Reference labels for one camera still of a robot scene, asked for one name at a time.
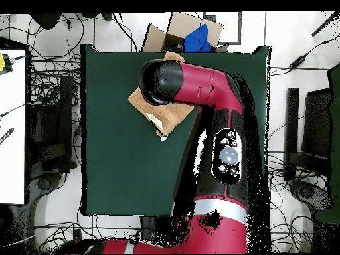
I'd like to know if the black upright bar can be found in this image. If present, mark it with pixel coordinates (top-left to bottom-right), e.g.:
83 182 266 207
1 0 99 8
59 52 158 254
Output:
283 87 300 182

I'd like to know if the black flat panel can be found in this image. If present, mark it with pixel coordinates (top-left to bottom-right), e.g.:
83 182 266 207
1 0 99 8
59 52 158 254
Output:
301 88 333 161

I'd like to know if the black pedestal foot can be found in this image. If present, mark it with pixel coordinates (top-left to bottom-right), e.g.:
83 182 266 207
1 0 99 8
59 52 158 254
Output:
288 179 333 211
30 171 63 192

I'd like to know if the dark green table cloth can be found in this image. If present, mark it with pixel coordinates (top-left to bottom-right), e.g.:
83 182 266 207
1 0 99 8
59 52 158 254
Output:
80 44 272 216

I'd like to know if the yellow and black tool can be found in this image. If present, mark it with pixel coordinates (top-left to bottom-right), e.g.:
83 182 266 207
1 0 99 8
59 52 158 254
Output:
0 52 13 74

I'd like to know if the grey rectangular frame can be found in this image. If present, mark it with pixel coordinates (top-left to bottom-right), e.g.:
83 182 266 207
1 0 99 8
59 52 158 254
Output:
203 11 242 45

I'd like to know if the black equipment case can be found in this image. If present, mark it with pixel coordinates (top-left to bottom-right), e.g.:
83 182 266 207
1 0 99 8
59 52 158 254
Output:
27 76 78 174

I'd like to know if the peach terry towel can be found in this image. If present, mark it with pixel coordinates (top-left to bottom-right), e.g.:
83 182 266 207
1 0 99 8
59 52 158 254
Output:
127 50 195 142

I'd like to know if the black power adapter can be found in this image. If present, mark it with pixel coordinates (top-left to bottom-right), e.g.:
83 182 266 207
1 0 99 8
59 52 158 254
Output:
288 54 307 70

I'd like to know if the white desk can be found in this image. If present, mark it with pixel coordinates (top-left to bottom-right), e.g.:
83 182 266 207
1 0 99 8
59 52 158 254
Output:
0 48 27 205

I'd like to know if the blue cloth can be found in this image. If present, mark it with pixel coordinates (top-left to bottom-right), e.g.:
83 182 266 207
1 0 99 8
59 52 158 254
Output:
183 23 213 53

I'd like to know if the black rounded object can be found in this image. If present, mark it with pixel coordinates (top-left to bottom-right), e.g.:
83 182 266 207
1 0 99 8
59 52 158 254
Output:
29 12 62 31

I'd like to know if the black long rod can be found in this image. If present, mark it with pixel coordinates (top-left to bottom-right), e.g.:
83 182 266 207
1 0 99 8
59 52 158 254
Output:
311 11 340 37

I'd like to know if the black cable tangle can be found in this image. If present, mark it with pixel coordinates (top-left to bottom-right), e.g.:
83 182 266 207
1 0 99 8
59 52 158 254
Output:
265 152 315 254
34 214 141 253
26 13 83 107

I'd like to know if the brown cardboard box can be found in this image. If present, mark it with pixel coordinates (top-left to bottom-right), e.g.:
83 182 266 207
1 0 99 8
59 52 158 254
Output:
141 11 230 53

